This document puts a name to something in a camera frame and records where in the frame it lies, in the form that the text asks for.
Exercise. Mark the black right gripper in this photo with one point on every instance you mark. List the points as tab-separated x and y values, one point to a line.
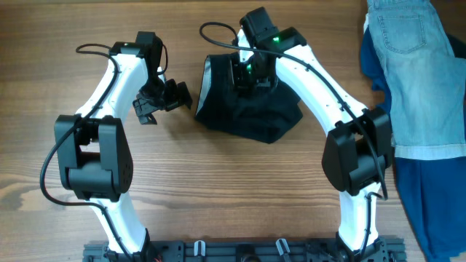
239	83

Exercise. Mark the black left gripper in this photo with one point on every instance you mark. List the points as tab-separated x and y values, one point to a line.
176	97

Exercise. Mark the black shorts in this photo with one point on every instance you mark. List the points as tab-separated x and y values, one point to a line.
265	114

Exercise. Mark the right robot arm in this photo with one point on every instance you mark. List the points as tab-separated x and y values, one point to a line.
357	146

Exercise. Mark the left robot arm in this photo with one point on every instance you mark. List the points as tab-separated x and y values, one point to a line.
93	153

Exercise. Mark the light blue denim shorts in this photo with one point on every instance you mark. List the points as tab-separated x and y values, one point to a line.
425	79

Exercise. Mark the blue garment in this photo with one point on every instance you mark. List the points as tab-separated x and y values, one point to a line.
432	191

